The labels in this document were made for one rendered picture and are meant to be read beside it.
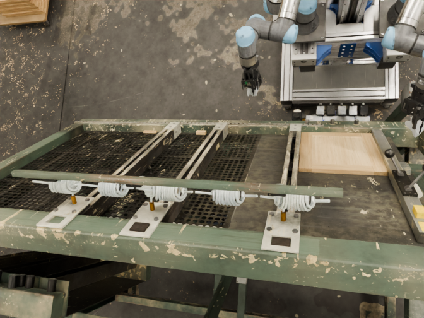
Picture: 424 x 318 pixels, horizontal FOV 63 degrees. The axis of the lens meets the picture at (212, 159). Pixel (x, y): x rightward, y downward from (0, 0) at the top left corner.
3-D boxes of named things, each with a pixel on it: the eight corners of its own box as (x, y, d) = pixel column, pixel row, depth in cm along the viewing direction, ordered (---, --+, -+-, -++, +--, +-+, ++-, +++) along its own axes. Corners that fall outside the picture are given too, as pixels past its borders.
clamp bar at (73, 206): (184, 132, 219) (180, 95, 209) (69, 253, 115) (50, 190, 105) (169, 132, 222) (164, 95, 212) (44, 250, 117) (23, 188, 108)
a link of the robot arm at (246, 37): (257, 24, 138) (250, 37, 134) (259, 47, 147) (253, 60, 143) (238, 23, 141) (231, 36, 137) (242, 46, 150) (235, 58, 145)
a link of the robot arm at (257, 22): (273, 31, 151) (266, 47, 145) (248, 27, 154) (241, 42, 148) (274, 14, 144) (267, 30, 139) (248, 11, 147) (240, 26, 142)
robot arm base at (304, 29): (291, 11, 196) (290, 0, 187) (318, 9, 193) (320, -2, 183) (290, 36, 194) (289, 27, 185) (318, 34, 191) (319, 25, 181)
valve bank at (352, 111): (370, 109, 223) (378, 98, 200) (370, 130, 221) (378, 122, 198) (291, 109, 236) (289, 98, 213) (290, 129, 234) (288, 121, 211)
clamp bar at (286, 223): (304, 135, 200) (305, 94, 190) (297, 282, 96) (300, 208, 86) (286, 134, 203) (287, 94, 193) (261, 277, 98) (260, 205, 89)
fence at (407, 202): (380, 136, 190) (381, 129, 188) (435, 244, 106) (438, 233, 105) (370, 136, 191) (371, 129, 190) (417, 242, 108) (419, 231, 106)
